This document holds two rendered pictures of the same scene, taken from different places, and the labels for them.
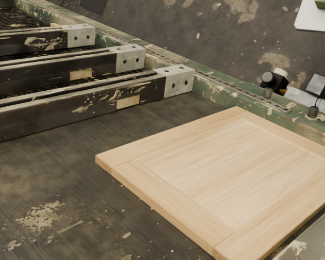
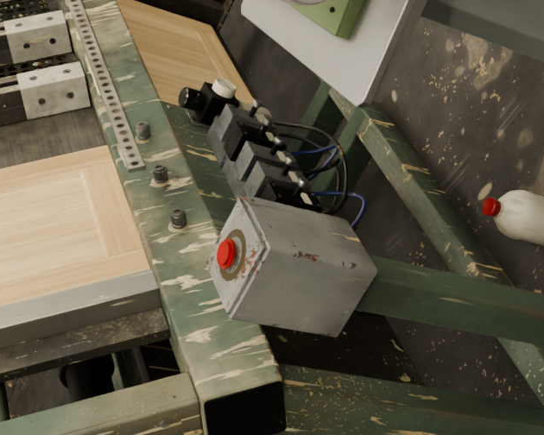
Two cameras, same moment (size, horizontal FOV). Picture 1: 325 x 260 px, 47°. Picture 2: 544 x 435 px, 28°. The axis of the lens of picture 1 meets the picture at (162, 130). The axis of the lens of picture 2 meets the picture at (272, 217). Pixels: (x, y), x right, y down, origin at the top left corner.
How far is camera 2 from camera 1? 1.52 m
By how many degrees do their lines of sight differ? 29
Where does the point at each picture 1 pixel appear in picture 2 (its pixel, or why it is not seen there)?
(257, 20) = not seen: outside the picture
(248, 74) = (438, 29)
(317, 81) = (224, 116)
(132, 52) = (38, 31)
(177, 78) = (45, 90)
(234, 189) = not seen: outside the picture
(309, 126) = (130, 197)
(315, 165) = (79, 256)
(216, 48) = not seen: outside the picture
